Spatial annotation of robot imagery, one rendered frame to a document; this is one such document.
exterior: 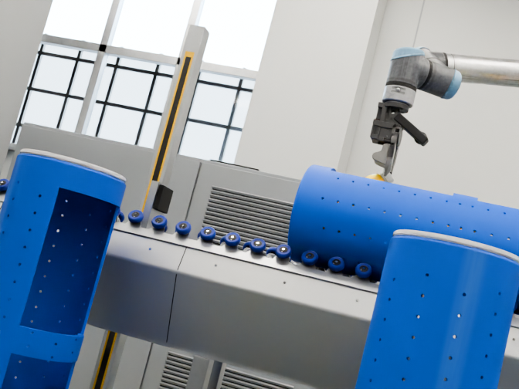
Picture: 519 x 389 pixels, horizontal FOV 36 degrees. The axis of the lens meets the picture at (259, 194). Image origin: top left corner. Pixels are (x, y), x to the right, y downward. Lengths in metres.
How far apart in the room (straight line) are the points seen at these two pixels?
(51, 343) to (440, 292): 0.93
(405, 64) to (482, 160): 2.92
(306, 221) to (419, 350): 0.65
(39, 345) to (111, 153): 2.42
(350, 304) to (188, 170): 2.13
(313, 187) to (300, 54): 3.07
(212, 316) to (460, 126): 3.30
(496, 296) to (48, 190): 1.06
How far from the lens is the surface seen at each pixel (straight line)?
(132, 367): 4.11
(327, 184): 2.19
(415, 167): 5.20
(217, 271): 2.20
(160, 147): 2.80
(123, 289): 2.31
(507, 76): 2.63
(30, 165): 2.02
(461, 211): 2.15
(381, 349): 1.68
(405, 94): 2.31
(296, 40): 5.23
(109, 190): 2.02
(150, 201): 2.39
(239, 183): 4.02
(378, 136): 2.29
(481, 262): 1.66
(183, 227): 2.27
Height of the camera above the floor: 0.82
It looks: 7 degrees up
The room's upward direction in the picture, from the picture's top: 14 degrees clockwise
